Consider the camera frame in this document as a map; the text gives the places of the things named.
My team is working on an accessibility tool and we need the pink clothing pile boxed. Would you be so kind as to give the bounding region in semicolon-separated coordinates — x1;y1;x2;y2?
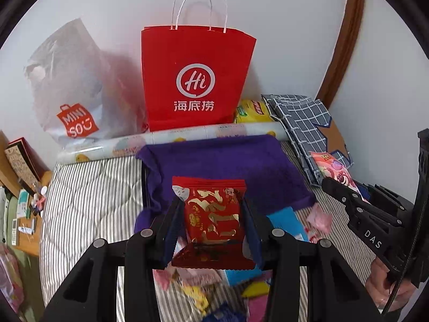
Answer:
0;243;25;313

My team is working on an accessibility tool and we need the purple towel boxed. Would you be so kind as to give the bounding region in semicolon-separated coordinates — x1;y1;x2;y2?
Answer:
134;134;316;232

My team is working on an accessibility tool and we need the brown patterned box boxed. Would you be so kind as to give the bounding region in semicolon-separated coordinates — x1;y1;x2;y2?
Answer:
4;137;47;191

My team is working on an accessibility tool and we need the small pink candy packet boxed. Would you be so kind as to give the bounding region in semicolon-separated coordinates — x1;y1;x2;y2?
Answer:
305;203;333;243

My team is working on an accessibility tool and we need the rolled patterned mat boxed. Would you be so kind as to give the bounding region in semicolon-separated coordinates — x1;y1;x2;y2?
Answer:
57;121;289;164

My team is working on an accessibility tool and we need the strawberry white snack packet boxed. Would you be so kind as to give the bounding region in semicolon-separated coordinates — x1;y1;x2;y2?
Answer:
310;152;369;203

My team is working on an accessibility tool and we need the white Miniso plastic bag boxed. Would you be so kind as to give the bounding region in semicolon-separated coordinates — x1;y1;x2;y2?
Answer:
24;19;148;148

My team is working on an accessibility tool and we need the red Haidilao paper bag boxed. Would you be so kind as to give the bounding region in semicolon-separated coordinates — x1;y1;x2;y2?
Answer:
141;8;256;131

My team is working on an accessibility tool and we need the wooden nightstand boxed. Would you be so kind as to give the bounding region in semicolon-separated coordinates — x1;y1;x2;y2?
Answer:
12;171;52;257

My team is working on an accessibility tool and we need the white remote control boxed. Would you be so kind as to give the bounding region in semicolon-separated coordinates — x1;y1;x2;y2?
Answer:
11;219;18;246

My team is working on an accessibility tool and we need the pink silver-striped snack packet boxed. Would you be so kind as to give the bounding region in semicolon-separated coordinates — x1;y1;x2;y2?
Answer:
153;237;224;291

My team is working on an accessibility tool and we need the red snack packet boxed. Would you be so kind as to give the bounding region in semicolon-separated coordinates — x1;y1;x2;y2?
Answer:
172;176;255;270

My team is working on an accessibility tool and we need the dark blue snack packet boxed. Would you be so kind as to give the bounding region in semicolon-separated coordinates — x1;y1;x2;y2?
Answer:
201;302;246;322

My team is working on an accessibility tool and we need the yellow pyramid snack packet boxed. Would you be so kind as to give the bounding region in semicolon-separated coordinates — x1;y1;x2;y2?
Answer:
176;268;209;316

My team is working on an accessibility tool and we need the pink yellow chip bag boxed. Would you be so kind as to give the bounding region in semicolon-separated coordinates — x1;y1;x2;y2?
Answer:
241;271;272;322

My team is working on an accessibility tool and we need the blue tissue pack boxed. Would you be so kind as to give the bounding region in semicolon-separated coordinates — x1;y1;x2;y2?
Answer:
220;207;308;286

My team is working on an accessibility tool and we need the yellow snack bag behind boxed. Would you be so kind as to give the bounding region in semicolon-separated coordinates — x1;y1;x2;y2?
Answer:
234;99;273;124

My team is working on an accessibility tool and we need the brown wooden door frame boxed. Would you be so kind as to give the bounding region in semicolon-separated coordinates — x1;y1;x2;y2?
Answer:
316;0;365;108

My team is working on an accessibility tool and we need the grey checked folded cloth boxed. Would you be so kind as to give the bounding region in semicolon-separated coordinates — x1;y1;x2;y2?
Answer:
262;94;353;186

